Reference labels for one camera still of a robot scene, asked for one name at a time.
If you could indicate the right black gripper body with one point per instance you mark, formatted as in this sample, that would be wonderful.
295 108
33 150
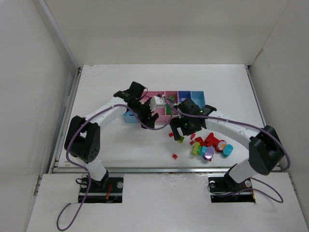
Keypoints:
180 124

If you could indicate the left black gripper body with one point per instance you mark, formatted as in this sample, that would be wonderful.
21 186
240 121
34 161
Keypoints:
147 116

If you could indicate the lime square lego brick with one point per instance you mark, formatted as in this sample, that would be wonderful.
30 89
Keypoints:
181 139

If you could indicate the green lego row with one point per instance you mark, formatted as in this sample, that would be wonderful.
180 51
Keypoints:
168 111

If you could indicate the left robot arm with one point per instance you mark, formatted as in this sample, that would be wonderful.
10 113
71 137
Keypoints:
82 142

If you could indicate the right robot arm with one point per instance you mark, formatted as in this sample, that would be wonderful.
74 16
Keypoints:
263 144

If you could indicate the light blue bin left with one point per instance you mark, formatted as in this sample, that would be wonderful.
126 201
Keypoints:
129 117

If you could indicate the large pink bin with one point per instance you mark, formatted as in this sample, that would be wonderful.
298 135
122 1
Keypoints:
159 108

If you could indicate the lime tall lego brick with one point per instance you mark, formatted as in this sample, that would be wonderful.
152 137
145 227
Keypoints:
196 147

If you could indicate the red lego cluster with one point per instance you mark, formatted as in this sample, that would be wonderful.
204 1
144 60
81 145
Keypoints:
211 140

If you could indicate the small pink bin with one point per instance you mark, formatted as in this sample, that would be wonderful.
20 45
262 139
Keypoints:
174 113

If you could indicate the lavender flower lego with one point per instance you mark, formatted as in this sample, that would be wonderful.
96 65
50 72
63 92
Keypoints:
209 153

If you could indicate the red round flower lego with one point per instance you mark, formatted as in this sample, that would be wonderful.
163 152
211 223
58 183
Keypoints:
219 147

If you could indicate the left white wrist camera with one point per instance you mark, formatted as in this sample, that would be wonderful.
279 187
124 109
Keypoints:
156 102

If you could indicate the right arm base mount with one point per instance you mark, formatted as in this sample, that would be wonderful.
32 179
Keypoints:
222 192

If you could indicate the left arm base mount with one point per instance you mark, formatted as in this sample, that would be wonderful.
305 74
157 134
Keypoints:
112 193

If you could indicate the metal table rail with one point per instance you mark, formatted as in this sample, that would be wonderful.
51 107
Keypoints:
71 170

